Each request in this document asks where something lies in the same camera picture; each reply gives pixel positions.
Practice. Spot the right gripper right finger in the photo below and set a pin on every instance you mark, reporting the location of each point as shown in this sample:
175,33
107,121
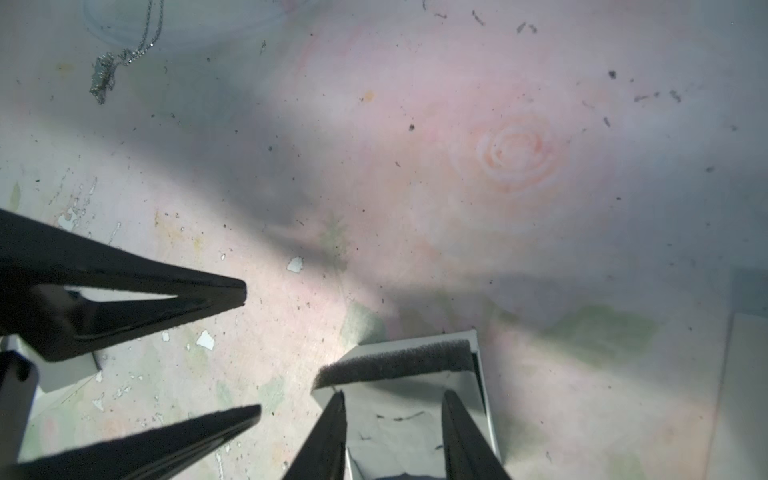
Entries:
467,454

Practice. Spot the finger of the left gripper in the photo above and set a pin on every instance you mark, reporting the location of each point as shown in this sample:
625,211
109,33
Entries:
66,295
159,453

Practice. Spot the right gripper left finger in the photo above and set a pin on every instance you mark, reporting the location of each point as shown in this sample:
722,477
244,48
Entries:
323,454

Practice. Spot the white jewelry box base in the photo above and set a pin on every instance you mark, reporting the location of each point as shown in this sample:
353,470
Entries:
468,396

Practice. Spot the grey foam insert card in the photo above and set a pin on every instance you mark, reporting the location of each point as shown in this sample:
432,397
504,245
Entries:
402,414

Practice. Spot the white jewelry box lid bow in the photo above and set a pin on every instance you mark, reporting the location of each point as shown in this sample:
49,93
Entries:
738,446

